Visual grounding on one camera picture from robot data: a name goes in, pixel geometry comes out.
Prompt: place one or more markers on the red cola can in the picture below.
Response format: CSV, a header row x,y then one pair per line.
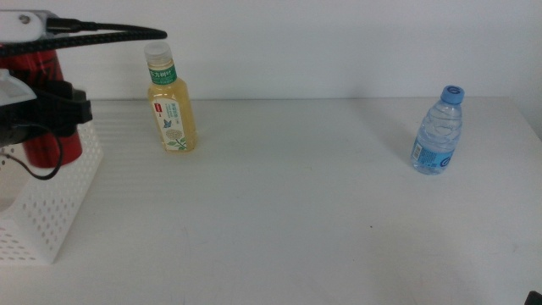
x,y
51,152

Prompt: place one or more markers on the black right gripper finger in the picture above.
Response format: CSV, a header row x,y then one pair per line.
x,y
535,299

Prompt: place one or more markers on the clear water bottle blue cap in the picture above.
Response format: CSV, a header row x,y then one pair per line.
x,y
438,135

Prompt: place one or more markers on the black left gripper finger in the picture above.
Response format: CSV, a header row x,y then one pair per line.
x,y
68,112

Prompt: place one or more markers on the yellow tea bottle green label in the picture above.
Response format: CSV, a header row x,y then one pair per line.
x,y
171,110

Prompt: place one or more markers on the white perforated plastic basket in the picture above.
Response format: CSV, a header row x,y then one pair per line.
x,y
46,254

